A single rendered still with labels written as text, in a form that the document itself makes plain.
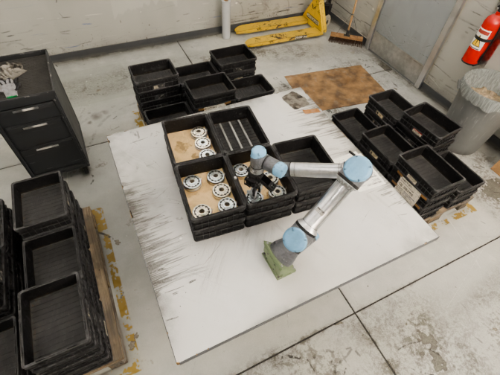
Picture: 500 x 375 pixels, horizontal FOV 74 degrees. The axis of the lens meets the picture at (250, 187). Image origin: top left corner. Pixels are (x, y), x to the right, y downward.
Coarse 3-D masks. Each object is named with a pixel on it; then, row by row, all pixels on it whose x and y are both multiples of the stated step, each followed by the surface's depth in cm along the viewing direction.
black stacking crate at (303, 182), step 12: (288, 144) 209; (300, 144) 213; (312, 144) 214; (288, 156) 212; (300, 156) 213; (312, 156) 214; (324, 156) 203; (300, 180) 200; (312, 180) 201; (324, 180) 201; (312, 192) 189; (324, 192) 194
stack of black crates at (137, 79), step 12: (156, 60) 316; (168, 60) 320; (132, 72) 313; (144, 72) 319; (156, 72) 322; (168, 72) 323; (144, 84) 298; (156, 84) 302; (168, 84) 308; (144, 96) 306; (156, 96) 311; (168, 96) 317; (180, 96) 322; (144, 108) 315; (144, 120) 327
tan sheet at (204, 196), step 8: (200, 176) 198; (208, 184) 195; (192, 192) 190; (200, 192) 191; (208, 192) 191; (192, 200) 187; (200, 200) 187; (208, 200) 187; (216, 200) 188; (192, 208) 183; (216, 208) 184
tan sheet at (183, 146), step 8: (168, 136) 218; (176, 136) 218; (184, 136) 219; (176, 144) 214; (184, 144) 214; (192, 144) 214; (176, 152) 210; (184, 152) 210; (192, 152) 210; (176, 160) 205; (184, 160) 206
